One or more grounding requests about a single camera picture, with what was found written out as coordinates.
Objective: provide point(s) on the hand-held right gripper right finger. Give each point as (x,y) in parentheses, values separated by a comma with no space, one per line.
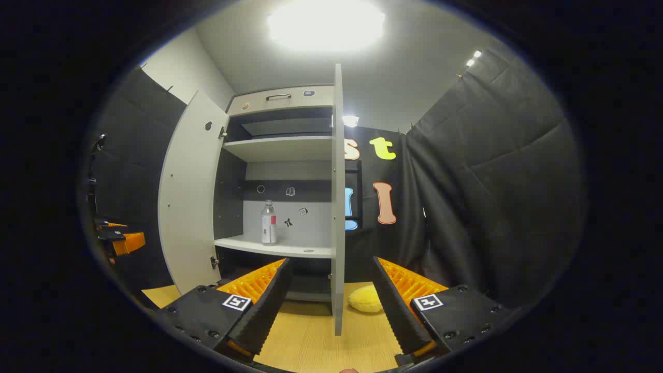
(396,316)

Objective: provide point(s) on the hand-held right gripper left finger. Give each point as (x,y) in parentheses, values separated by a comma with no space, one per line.
(269,305)

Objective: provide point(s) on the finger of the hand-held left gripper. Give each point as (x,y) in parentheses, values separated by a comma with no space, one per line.
(127,243)
(111,226)

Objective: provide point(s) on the grey cabinet door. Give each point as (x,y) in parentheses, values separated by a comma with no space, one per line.
(338,207)
(189,207)

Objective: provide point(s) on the clear bottle with pink label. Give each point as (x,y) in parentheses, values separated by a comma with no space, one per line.
(268,228)

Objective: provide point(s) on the grey cabinet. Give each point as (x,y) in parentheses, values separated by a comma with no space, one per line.
(279,147)

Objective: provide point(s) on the yellow plush toy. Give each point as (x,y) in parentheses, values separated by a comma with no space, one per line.
(365,299)

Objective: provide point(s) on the large ceiling light panel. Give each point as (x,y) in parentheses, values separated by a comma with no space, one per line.
(326,23)

